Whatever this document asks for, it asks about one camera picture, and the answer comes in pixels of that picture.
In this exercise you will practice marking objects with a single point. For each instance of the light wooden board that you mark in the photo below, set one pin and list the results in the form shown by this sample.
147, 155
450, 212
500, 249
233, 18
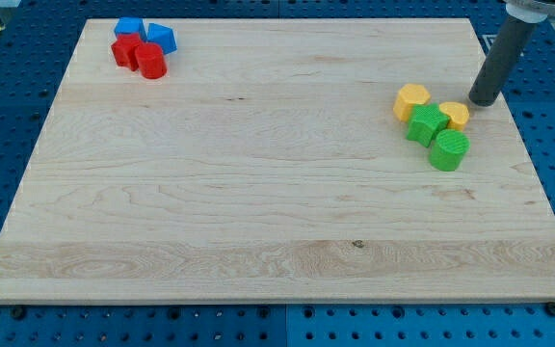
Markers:
267, 167

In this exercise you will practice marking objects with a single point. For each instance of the yellow hexagon block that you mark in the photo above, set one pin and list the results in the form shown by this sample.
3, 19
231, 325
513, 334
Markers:
407, 97

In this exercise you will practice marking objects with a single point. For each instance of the green star block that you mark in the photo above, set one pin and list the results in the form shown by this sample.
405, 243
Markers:
425, 122

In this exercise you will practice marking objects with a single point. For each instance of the red cylinder block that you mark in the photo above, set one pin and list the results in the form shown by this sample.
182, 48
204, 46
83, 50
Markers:
151, 61

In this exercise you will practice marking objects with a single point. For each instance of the green cylinder block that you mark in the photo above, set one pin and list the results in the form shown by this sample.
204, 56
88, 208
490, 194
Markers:
449, 149

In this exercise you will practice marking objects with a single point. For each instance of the blue triangular block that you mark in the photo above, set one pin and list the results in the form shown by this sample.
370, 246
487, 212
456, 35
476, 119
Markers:
163, 36

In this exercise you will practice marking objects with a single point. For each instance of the yellow rounded block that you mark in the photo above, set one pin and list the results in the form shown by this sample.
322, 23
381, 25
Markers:
457, 113

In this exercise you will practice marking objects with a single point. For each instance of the red star block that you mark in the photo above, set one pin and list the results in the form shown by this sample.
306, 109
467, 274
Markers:
124, 50

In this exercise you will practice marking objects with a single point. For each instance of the blue cube block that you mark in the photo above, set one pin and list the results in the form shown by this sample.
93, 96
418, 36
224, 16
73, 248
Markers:
130, 25

